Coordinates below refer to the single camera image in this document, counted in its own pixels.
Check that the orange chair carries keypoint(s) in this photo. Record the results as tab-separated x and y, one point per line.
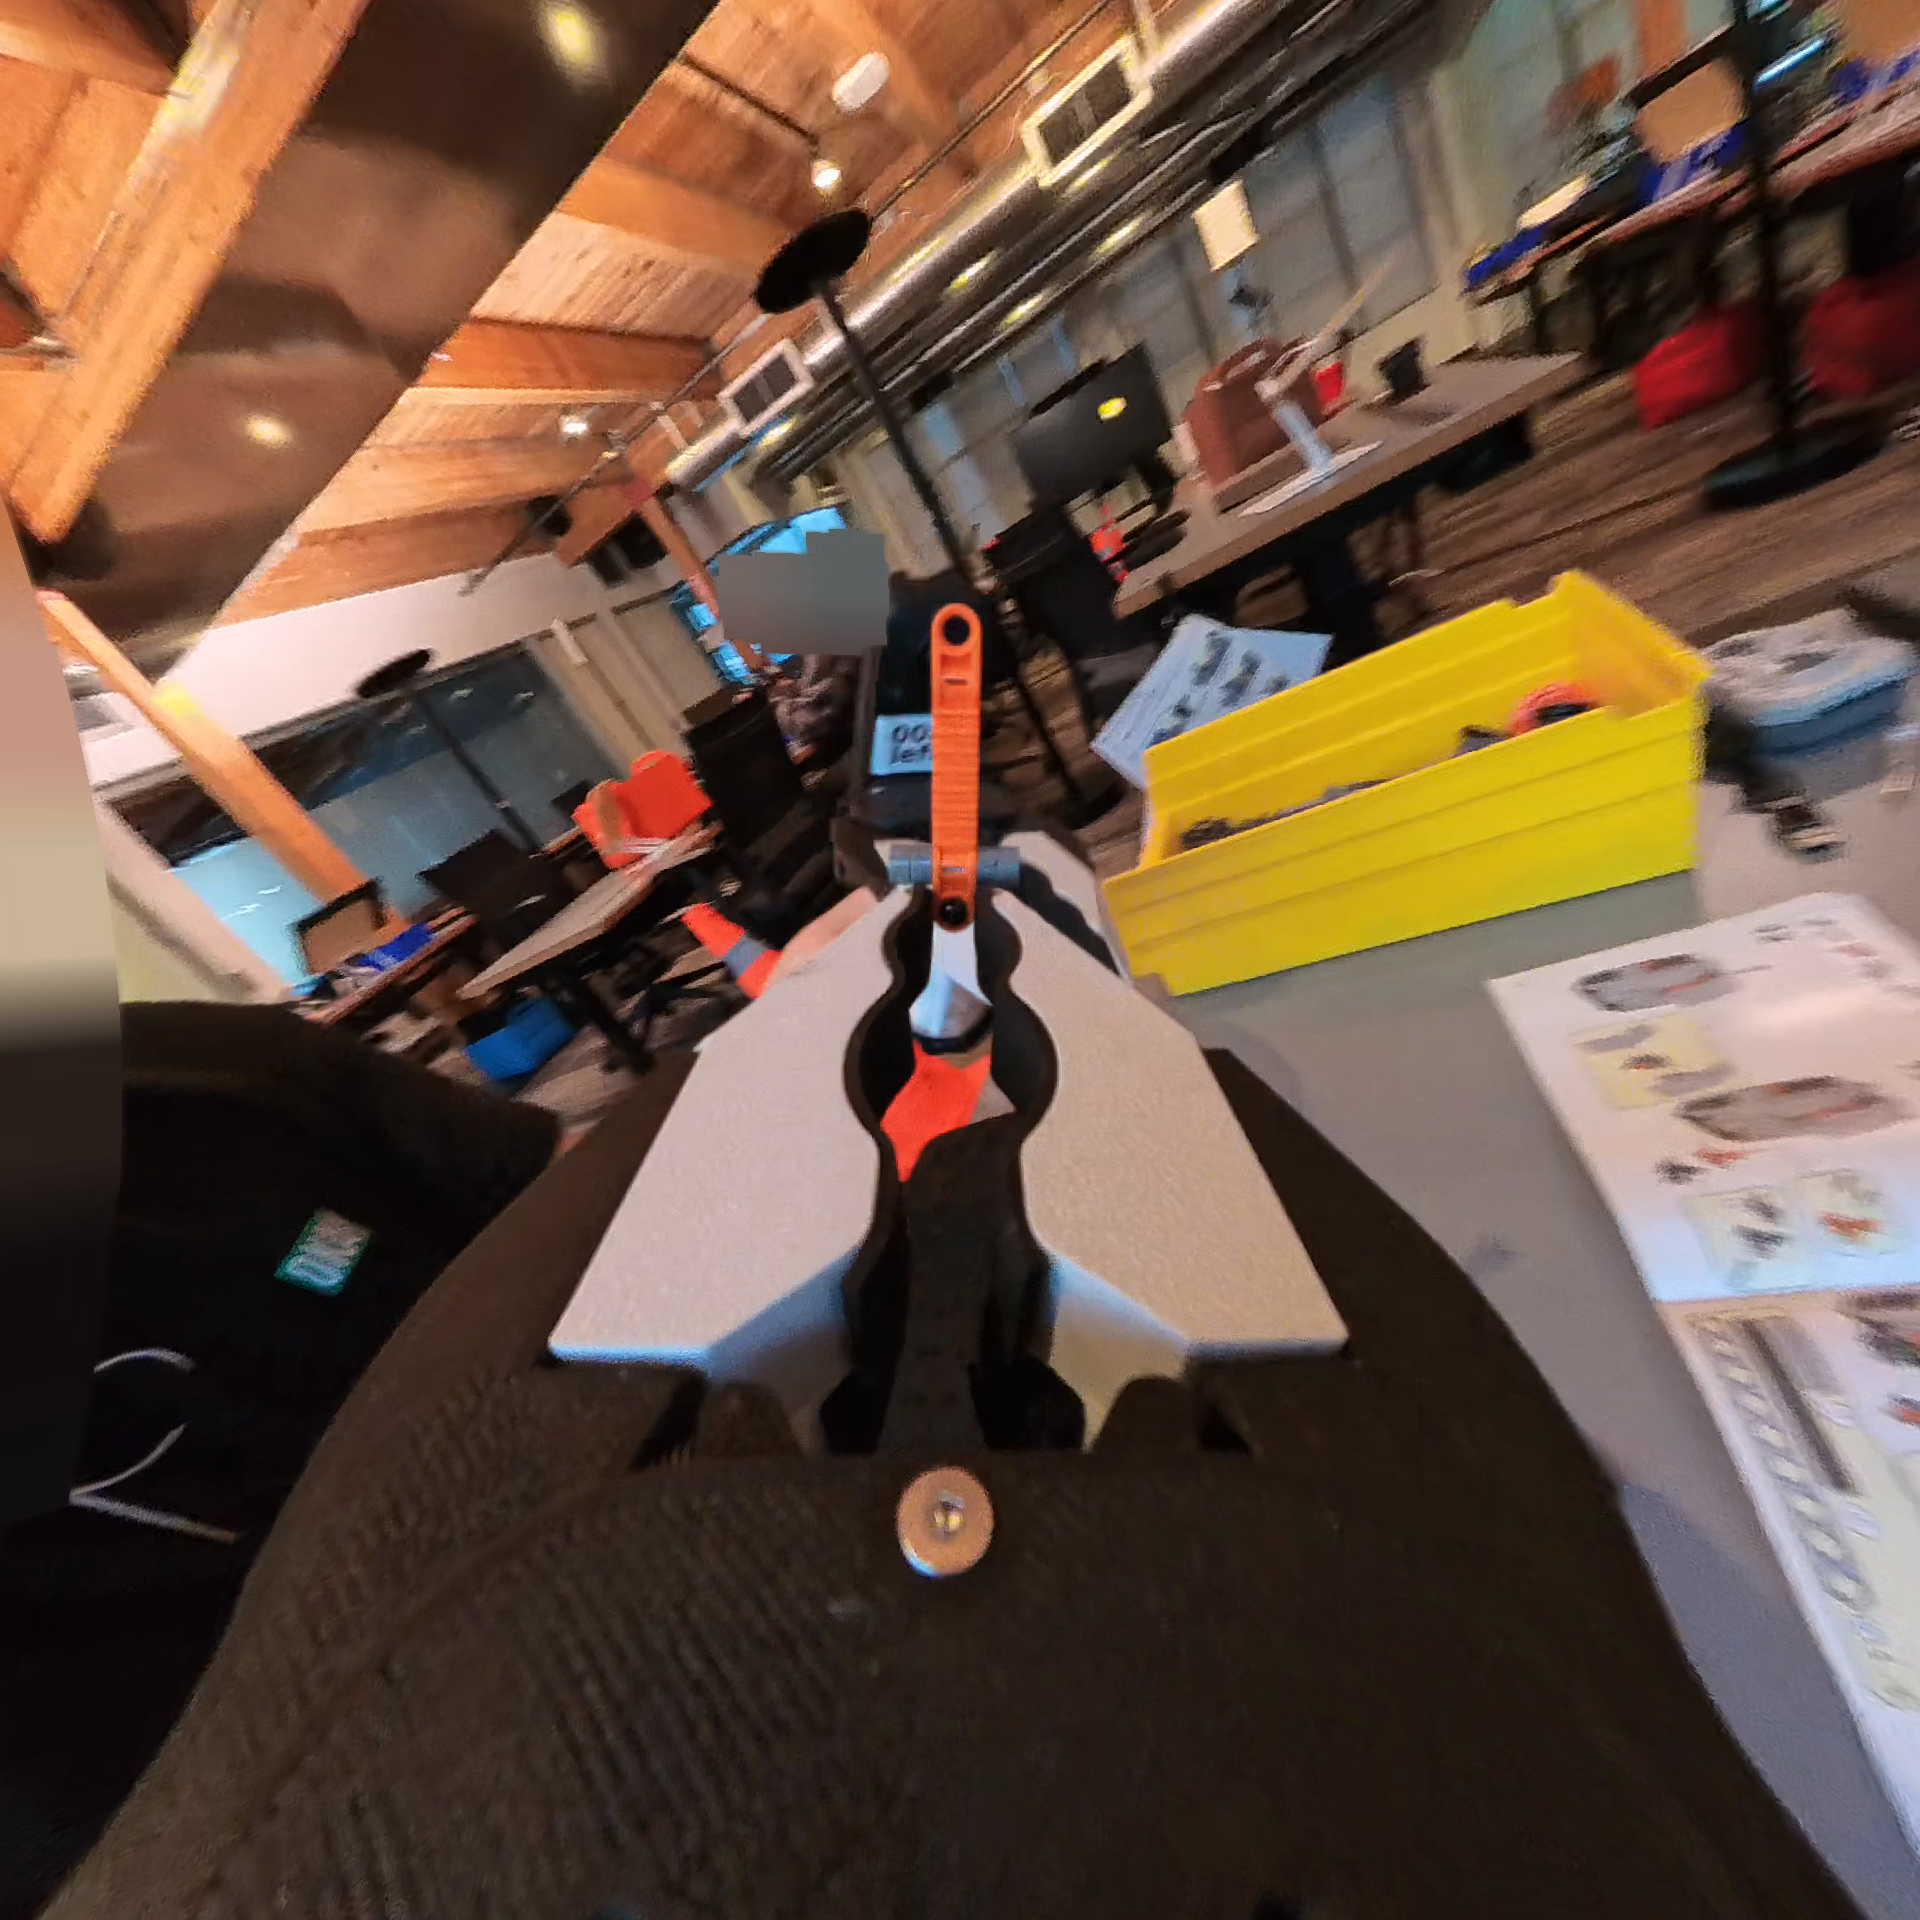
645	802

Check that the person's black sweater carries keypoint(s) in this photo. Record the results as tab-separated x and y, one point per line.
225	1141

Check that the yellow plastic bin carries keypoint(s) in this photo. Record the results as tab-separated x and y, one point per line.
1424	862

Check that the grey table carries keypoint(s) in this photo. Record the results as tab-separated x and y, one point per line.
1350	473

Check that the open instruction booklet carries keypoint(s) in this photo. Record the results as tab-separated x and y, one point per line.
1725	1078

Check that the grey toy hub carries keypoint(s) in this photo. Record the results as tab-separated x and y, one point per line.
1800	682

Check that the grey toy axle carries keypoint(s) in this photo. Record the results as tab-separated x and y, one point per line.
1001	866

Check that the short black floor lamp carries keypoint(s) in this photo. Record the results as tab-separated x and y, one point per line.
398	672

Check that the orange toy beam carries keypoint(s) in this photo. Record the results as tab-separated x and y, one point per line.
956	750

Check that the tall black floor lamp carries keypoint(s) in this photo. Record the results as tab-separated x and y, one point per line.
814	258

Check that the white instruction sheet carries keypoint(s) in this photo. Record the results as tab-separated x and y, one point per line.
1200	674

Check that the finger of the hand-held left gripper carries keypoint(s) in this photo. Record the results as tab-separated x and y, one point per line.
855	900
1077	908

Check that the orange toy piece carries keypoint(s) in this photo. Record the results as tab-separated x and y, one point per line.
1552	704

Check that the orange traffic cone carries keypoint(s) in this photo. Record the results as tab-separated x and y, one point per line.
930	1101
740	949

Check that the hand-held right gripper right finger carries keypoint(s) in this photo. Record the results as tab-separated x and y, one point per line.
1154	1201

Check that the brown box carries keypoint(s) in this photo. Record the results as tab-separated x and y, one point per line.
1244	404

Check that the black monitor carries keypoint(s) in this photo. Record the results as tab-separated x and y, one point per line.
1088	420

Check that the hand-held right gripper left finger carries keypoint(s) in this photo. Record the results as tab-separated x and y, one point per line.
720	1201

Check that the black pole stand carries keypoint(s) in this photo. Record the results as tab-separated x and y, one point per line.
1778	469

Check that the metal air duct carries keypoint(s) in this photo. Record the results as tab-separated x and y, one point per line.
961	253

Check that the red bag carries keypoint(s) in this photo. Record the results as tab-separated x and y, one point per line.
1695	369
1868	338

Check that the blue bin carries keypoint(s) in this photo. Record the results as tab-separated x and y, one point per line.
517	1038

